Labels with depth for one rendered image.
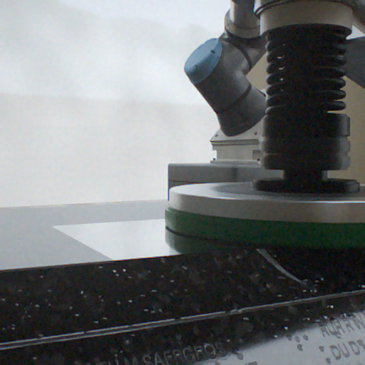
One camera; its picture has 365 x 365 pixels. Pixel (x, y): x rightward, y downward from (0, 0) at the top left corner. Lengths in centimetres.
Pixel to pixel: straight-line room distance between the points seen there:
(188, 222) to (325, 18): 18
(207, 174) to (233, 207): 121
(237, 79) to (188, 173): 34
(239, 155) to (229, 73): 26
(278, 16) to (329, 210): 16
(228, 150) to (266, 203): 135
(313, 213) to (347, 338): 7
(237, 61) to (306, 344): 136
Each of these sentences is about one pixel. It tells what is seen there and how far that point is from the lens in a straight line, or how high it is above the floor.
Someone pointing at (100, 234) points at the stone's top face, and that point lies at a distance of 34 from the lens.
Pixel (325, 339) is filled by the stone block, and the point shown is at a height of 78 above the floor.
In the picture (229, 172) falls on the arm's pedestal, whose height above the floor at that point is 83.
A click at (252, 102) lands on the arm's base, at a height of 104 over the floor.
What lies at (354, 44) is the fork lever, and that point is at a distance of 49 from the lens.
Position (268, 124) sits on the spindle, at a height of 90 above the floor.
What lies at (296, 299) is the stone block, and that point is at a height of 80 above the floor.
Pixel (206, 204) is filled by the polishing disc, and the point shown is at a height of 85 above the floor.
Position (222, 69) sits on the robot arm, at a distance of 155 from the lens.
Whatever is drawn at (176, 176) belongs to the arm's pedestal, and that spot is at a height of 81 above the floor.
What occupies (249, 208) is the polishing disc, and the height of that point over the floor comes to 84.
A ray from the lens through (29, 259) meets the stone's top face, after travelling 27.
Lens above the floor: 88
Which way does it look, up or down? 3 degrees down
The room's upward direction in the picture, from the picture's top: straight up
